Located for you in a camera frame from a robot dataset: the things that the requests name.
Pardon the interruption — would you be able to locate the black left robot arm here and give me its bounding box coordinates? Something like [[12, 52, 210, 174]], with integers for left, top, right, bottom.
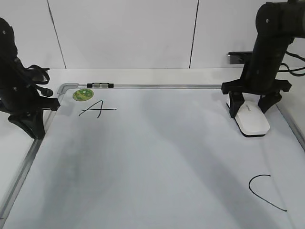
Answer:
[[0, 19, 60, 139]]

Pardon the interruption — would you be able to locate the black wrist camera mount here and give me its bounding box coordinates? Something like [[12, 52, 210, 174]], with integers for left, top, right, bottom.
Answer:
[[227, 52, 252, 64]]

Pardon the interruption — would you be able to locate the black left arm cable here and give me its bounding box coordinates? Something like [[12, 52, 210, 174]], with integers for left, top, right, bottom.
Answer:
[[23, 64, 53, 97]]

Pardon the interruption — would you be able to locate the white aluminium-framed whiteboard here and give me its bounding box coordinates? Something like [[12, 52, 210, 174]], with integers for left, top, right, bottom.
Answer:
[[0, 83, 305, 229]]

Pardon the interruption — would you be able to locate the white whiteboard eraser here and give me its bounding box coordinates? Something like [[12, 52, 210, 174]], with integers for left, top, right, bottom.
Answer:
[[234, 93, 270, 137]]

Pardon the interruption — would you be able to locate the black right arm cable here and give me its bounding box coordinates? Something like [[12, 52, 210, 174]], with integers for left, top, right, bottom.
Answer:
[[278, 50, 305, 77]]

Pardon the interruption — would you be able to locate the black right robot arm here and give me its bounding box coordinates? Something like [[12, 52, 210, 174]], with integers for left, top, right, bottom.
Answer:
[[221, 0, 305, 118]]

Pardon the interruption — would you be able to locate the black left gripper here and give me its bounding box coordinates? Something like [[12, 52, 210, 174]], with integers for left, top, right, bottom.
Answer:
[[0, 78, 60, 139]]

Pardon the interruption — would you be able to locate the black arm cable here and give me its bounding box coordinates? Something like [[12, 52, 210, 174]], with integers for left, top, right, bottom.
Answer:
[[23, 64, 53, 97], [278, 50, 305, 77]]

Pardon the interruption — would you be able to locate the green round magnet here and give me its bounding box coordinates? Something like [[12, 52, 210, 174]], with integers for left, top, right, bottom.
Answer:
[[72, 88, 94, 102]]

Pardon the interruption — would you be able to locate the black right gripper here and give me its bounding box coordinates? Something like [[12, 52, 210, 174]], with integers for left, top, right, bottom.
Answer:
[[221, 80, 292, 117]]

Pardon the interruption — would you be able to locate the black whiteboard marker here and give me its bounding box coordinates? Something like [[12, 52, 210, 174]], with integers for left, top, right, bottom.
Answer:
[[86, 83, 114, 88]]

